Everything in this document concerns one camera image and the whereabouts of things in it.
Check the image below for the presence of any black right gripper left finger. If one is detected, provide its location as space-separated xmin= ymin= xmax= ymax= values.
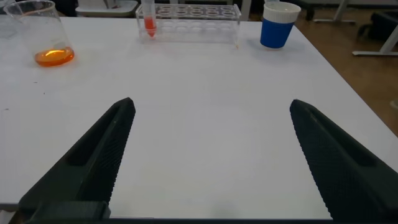
xmin=18 ymin=97 xmax=137 ymax=220

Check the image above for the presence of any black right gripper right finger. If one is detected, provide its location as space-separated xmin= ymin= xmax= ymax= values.
xmin=289 ymin=98 xmax=398 ymax=222

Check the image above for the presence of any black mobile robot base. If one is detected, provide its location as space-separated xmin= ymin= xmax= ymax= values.
xmin=357 ymin=11 xmax=398 ymax=41

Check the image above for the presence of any clear glass beaker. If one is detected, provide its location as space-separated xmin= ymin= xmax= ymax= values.
xmin=2 ymin=0 xmax=75 ymax=68

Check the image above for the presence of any red pigment test tube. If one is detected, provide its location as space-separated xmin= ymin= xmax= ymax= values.
xmin=141 ymin=0 xmax=157 ymax=39

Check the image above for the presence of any clear acrylic tube rack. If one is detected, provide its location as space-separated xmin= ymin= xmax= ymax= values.
xmin=135 ymin=2 xmax=243 ymax=44

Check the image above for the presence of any white standing desk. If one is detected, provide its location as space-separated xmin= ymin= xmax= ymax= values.
xmin=241 ymin=0 xmax=252 ymax=21
xmin=312 ymin=0 xmax=398 ymax=57

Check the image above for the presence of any blue paper cup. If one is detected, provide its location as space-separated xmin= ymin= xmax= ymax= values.
xmin=259 ymin=1 xmax=302 ymax=49

